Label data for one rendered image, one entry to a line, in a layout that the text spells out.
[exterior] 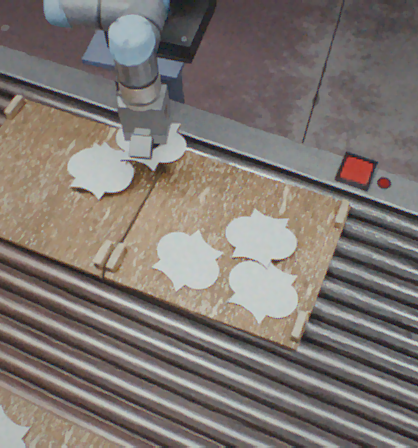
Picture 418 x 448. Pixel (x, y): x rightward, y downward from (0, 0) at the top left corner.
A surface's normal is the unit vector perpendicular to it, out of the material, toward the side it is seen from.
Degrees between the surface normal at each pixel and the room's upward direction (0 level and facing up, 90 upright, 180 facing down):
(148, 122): 90
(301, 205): 0
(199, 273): 0
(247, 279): 0
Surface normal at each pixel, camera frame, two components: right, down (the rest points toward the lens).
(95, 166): -0.04, -0.52
